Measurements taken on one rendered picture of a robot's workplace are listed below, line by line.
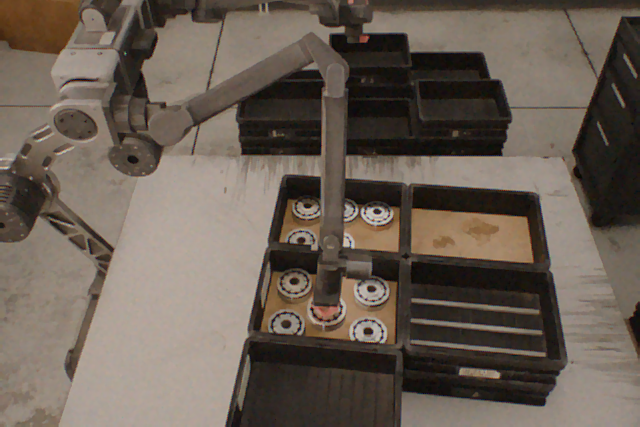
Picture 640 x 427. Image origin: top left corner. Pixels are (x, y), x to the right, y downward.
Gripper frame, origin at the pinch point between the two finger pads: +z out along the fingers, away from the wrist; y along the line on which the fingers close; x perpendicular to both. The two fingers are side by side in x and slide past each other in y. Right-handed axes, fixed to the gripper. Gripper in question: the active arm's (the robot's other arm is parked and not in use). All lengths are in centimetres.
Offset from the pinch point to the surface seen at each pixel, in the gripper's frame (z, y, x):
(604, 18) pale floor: 94, 324, -158
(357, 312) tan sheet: 13.4, 8.0, -8.4
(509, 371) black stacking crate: 7.0, -7.3, -47.7
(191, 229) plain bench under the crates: 30, 43, 51
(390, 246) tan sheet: 13.4, 33.2, -16.4
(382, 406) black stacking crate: 12.6, -18.7, -17.0
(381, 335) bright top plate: 9.8, -0.4, -15.3
